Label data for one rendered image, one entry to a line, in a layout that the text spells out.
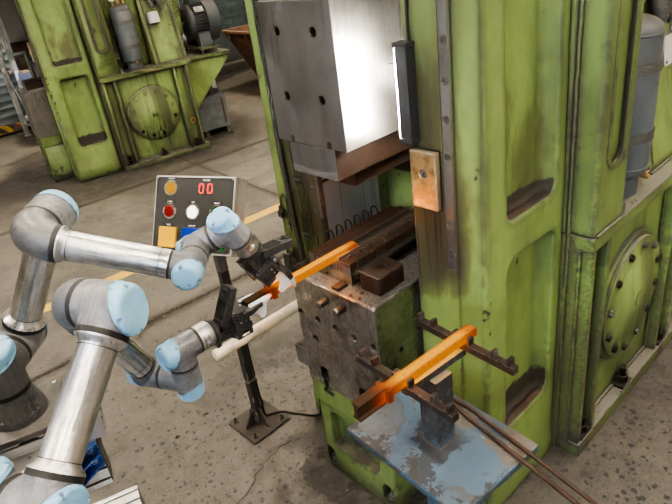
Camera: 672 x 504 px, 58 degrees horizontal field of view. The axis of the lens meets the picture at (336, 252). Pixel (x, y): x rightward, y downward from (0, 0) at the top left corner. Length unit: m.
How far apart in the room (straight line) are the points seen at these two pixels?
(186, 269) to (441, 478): 0.80
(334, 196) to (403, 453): 0.94
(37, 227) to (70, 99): 4.96
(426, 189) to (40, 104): 5.38
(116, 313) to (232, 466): 1.47
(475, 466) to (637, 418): 1.36
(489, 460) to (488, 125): 0.83
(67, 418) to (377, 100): 1.12
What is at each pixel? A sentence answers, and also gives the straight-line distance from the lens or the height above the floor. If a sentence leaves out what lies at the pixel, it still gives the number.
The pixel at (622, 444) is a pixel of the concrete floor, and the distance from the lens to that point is 2.73.
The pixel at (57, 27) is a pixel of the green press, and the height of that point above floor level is 1.45.
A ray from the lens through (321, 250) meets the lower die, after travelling 1.99.
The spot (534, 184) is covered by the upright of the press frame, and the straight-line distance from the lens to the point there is 1.96.
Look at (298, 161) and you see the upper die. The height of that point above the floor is 1.30.
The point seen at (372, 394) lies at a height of 1.00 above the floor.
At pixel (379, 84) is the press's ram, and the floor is 1.52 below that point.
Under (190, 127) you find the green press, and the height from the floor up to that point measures 0.26.
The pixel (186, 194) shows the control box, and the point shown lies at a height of 1.14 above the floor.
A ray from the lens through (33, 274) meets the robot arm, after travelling 1.81.
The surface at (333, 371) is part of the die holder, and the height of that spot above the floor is 0.56.
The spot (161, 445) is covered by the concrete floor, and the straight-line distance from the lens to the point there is 2.92.
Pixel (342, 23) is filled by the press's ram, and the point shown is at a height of 1.70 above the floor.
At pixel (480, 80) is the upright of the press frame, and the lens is 1.53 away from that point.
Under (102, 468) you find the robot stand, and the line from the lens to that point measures 2.08.
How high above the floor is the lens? 1.91
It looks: 28 degrees down
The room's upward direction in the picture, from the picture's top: 8 degrees counter-clockwise
